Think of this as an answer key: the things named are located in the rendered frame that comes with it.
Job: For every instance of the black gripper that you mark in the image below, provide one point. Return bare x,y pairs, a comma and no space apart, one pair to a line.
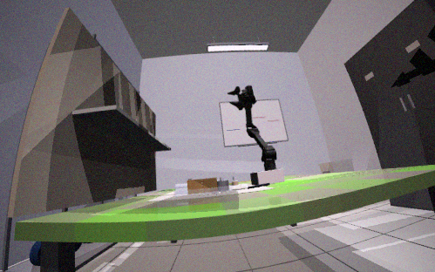
239,104

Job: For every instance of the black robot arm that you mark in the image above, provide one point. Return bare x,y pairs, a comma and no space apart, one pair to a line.
268,152

